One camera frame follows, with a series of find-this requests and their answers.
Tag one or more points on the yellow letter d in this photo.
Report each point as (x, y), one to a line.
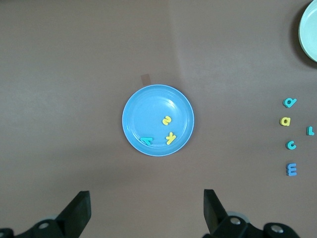
(281, 121)

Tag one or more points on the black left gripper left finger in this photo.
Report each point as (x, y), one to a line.
(74, 218)

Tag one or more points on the yellow foam letter k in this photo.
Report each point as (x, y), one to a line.
(170, 138)

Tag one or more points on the blue foam letter m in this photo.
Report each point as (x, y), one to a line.
(291, 169)

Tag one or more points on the teal foam letter y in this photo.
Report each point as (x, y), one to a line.
(148, 141)

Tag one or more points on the yellow foam letter s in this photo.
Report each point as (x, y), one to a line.
(166, 120)

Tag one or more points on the teal foam letter c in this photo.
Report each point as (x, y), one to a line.
(287, 145)

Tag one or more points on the brown tape square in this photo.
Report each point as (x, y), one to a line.
(145, 78)

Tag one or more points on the teal foam letter d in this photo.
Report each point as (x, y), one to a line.
(294, 101)

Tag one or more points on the blue round plate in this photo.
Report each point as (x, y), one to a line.
(148, 111)

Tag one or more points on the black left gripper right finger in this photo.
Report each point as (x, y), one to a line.
(215, 218)

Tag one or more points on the pale green round plate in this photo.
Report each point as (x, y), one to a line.
(310, 29)

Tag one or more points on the teal foam letter l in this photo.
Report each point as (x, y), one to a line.
(309, 131)

